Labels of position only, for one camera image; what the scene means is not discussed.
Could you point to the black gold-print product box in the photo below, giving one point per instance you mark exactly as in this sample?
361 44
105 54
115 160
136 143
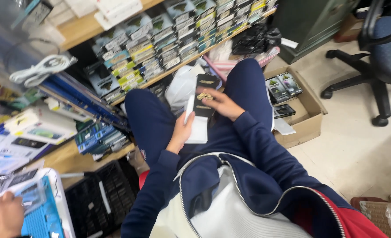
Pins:
204 96

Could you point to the cardboard box with product boxes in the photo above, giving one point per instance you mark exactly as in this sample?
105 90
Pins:
293 105

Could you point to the person's right fingers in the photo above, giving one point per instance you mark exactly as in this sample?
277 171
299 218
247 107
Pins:
208 96

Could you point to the black plastic bag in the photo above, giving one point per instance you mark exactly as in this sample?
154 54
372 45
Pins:
255 39

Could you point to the black plastic crate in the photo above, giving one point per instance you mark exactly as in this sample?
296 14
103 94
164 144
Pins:
99 198

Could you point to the dark green metal cabinet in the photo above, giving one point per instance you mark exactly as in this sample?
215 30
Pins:
309 24

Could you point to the person's right hand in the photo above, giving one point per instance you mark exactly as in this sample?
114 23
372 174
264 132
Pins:
222 105

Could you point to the wooden shelf with product boxes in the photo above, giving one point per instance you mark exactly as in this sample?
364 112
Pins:
83 82

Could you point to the white paper slip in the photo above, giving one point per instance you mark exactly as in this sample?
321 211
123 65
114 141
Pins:
284 127

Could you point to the blue repair mat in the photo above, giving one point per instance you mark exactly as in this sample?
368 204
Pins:
41 215

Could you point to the person's left hand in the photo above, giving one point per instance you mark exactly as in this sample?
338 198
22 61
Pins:
181 131

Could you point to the blue office chair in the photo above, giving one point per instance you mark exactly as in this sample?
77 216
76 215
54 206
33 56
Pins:
374 56

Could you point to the clear plastic phone case packet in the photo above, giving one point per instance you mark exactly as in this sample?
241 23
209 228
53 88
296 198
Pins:
26 195

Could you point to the pink plastic basket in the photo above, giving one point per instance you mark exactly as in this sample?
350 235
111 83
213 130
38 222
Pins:
238 64

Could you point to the white packet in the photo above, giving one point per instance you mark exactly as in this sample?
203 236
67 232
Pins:
195 127

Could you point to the brown woven plastic stool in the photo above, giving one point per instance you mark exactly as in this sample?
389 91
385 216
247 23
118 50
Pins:
382 211

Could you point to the white plastic bag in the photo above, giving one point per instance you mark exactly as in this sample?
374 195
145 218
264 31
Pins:
182 86

